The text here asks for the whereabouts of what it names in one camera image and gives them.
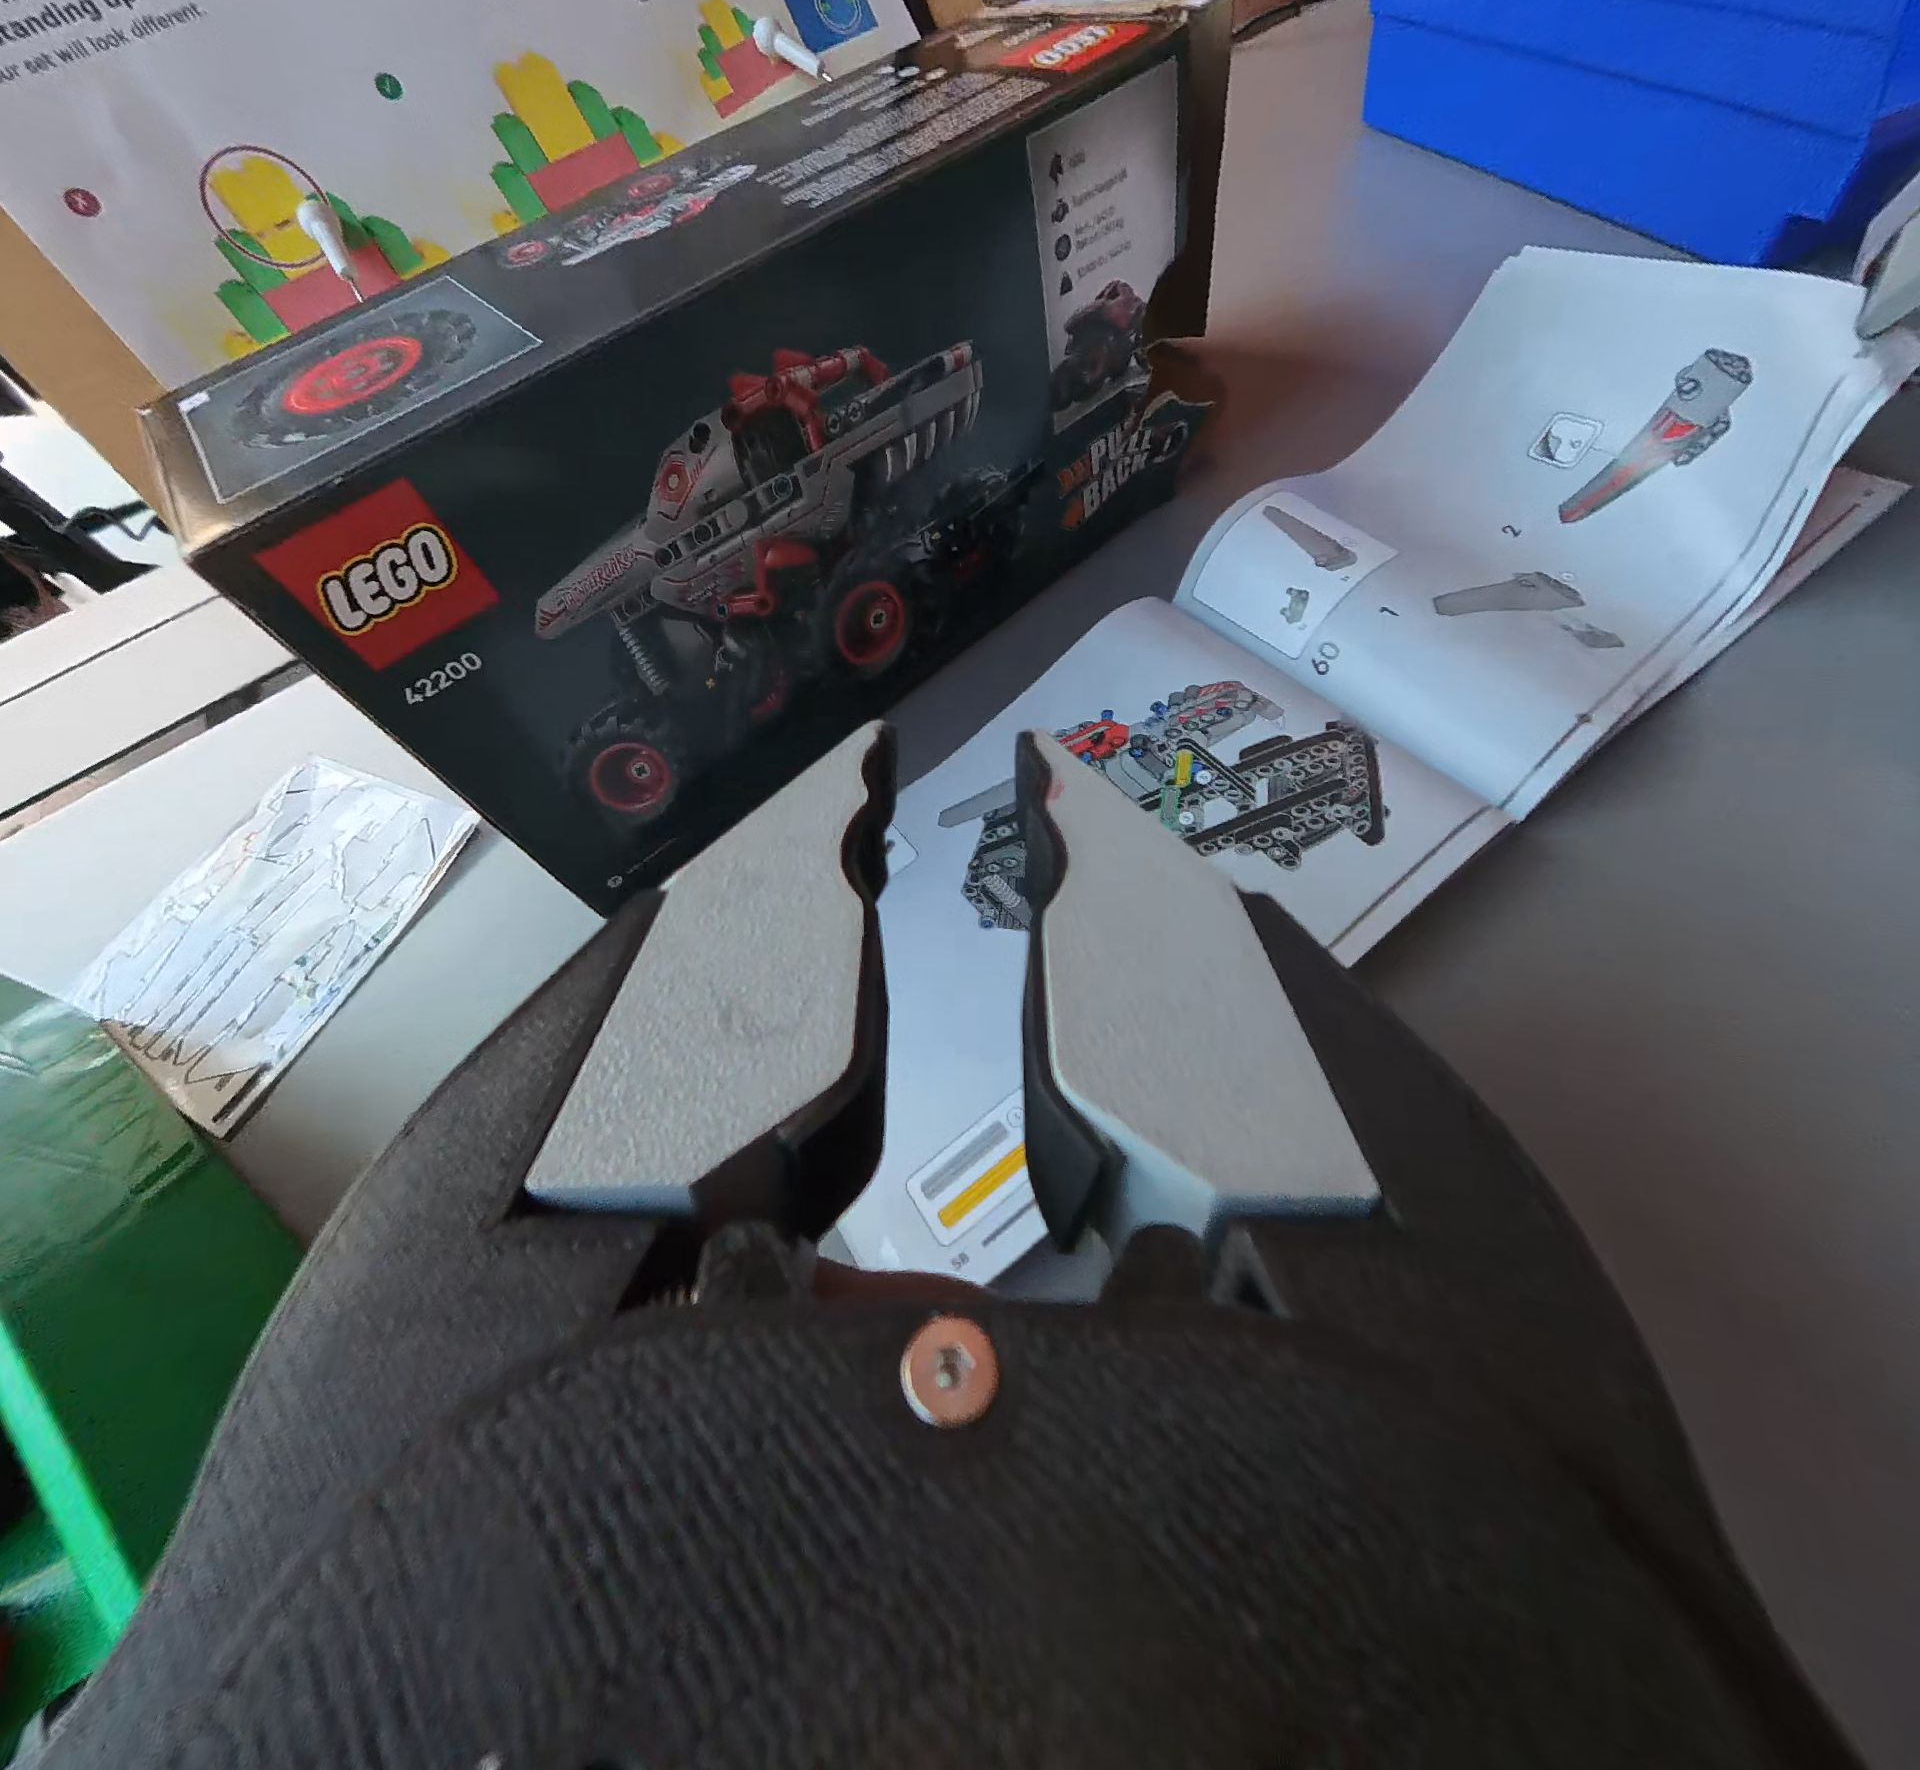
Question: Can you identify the black metal stand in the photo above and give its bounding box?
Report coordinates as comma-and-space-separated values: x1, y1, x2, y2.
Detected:
0, 354, 167, 602

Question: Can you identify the green plastic bin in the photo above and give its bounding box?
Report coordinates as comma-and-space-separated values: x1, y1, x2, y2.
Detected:
0, 976, 310, 1713

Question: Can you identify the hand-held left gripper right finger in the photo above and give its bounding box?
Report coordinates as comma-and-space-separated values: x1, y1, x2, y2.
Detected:
1013, 728, 1386, 1254

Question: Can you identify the lego instruction booklet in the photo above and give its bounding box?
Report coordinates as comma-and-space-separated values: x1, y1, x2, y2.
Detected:
831, 243, 1920, 1293

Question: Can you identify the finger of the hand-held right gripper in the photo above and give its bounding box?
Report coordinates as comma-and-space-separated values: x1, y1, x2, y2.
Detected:
1857, 171, 1920, 340

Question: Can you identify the black lego set box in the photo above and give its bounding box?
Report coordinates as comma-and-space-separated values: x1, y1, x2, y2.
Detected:
138, 0, 1239, 918

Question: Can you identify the white printed instruction poster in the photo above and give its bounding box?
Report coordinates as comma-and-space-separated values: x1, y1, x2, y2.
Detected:
0, 0, 924, 384

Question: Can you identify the lego sticker sheet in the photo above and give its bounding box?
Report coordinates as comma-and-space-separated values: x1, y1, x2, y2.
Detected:
67, 753, 482, 1142

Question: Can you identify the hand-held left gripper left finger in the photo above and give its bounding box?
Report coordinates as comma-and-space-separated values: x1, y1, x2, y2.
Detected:
522, 721, 903, 1241

